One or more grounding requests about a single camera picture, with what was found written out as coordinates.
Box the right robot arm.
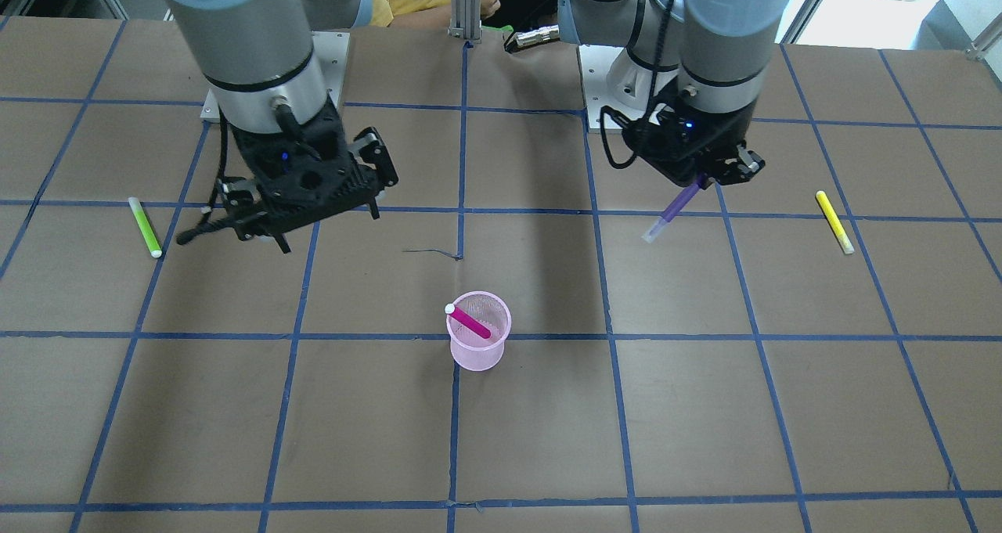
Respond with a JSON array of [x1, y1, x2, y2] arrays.
[[165, 0, 398, 254]]

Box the pink mesh cup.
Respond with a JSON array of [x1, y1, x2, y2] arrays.
[[444, 291, 512, 372]]

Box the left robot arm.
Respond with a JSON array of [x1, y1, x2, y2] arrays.
[[556, 0, 790, 189]]

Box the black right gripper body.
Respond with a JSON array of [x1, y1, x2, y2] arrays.
[[176, 100, 398, 244]]

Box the aluminium frame post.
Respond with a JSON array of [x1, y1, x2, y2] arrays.
[[448, 0, 482, 45]]

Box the pink pen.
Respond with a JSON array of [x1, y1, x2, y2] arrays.
[[444, 304, 492, 340]]

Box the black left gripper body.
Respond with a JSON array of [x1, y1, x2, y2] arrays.
[[622, 87, 766, 189]]

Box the purple pen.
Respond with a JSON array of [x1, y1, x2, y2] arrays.
[[641, 174, 706, 243]]

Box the green pen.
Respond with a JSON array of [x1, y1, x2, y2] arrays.
[[128, 196, 164, 261]]

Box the yellow pen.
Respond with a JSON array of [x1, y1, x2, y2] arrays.
[[815, 190, 855, 255]]

